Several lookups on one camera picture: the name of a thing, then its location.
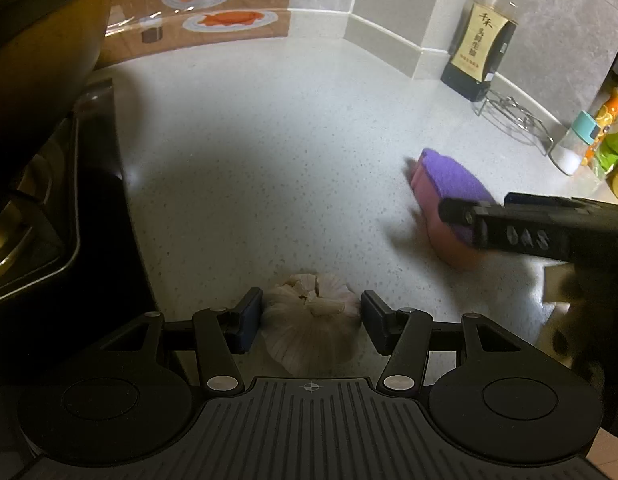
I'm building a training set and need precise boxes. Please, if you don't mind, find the cartoon chef wall sticker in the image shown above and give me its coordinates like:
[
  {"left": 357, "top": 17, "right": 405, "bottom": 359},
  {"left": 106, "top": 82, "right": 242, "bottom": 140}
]
[{"left": 0, "top": 0, "right": 295, "bottom": 66}]

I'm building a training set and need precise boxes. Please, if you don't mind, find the green vegetable bag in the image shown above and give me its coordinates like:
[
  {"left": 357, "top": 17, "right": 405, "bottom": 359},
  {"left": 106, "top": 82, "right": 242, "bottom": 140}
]
[{"left": 594, "top": 131, "right": 618, "bottom": 178}]

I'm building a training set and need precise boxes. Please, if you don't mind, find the garlic bulb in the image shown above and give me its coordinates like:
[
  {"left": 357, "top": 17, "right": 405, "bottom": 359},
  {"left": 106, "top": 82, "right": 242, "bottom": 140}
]
[{"left": 261, "top": 273, "right": 361, "bottom": 376}]

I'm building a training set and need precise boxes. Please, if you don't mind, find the orange juice bottle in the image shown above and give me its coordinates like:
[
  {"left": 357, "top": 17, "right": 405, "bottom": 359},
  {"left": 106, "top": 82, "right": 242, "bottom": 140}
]
[{"left": 582, "top": 84, "right": 618, "bottom": 165}]

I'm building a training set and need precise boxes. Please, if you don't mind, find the soy sauce bottle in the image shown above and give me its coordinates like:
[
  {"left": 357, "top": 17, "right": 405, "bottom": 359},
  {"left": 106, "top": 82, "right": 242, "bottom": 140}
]
[{"left": 441, "top": 0, "right": 517, "bottom": 102}]

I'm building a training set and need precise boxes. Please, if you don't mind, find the metal wire trivet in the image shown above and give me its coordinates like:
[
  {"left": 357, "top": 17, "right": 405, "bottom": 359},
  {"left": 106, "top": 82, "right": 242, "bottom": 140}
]
[{"left": 473, "top": 89, "right": 555, "bottom": 157}]

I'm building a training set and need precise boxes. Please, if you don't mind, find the salt shaker teal lid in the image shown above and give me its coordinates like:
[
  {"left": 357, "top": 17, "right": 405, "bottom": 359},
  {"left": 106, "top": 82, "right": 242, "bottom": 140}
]
[{"left": 548, "top": 110, "right": 600, "bottom": 176}]

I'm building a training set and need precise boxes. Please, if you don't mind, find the black gas stove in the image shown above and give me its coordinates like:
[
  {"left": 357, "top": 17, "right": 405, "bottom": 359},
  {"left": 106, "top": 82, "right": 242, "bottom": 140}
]
[{"left": 0, "top": 79, "right": 191, "bottom": 461}]

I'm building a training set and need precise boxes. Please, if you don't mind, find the black wok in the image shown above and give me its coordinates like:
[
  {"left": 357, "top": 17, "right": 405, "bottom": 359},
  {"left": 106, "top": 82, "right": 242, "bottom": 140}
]
[{"left": 0, "top": 0, "right": 115, "bottom": 126}]

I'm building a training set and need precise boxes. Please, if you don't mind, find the pink purple sponge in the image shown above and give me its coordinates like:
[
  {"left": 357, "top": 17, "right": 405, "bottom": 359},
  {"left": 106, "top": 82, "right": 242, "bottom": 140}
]
[{"left": 408, "top": 148, "right": 495, "bottom": 271}]

